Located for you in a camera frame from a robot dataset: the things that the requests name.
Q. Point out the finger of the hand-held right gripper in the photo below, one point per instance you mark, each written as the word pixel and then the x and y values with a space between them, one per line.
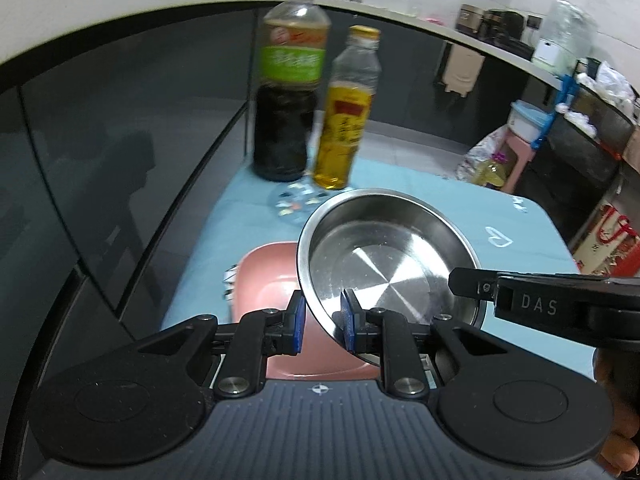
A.
pixel 470 284

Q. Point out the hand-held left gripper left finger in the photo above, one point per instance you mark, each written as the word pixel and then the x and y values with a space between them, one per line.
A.
pixel 298 327

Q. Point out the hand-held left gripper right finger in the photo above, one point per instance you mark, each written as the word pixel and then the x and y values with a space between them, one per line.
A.
pixel 347 325

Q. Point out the pink square plate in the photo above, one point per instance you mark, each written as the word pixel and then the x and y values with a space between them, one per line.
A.
pixel 265 280

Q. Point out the stainless steel bowl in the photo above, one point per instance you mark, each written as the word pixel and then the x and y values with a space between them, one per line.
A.
pixel 380 270

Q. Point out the person's right hand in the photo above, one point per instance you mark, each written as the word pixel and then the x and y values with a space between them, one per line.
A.
pixel 625 410

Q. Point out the red and white printed bag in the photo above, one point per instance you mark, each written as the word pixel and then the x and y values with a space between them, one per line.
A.
pixel 612 235

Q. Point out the teal printed tablecloth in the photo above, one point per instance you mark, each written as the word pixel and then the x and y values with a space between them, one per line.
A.
pixel 450 200

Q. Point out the yellow oil jug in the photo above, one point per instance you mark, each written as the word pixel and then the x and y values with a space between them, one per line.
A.
pixel 490 172

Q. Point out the clear glass dish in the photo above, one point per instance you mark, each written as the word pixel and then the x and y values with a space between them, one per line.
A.
pixel 295 200

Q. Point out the printed plastic bag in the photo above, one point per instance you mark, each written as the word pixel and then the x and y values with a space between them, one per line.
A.
pixel 472 152

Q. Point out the pink plastic stool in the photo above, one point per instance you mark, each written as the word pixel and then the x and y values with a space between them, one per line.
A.
pixel 517 160

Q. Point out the black storage rack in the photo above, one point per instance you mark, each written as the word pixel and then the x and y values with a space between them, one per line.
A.
pixel 575 170

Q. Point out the white container blue lid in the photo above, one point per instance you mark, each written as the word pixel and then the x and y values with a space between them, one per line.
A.
pixel 525 122

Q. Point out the small white plastic bag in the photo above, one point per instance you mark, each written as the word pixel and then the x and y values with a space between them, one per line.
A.
pixel 580 120

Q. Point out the yellow oil bottle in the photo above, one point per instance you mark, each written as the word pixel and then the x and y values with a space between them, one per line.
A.
pixel 340 135

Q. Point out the dark sauce bottle green label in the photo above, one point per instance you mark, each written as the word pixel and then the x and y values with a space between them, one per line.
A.
pixel 285 125

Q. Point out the beige plastic hanging holder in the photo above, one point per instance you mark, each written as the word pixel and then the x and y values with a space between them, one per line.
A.
pixel 462 70

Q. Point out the large white plastic bag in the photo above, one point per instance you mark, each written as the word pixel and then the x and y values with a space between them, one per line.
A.
pixel 612 82

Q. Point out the white kitchen appliance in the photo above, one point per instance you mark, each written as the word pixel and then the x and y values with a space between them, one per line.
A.
pixel 547 52

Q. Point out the black kitchen appliance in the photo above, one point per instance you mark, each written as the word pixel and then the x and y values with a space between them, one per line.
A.
pixel 505 30

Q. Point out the silver rice cooker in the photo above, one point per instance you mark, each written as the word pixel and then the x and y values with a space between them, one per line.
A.
pixel 470 22

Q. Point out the large clear plastic bag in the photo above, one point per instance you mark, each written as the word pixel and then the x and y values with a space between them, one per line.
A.
pixel 570 30

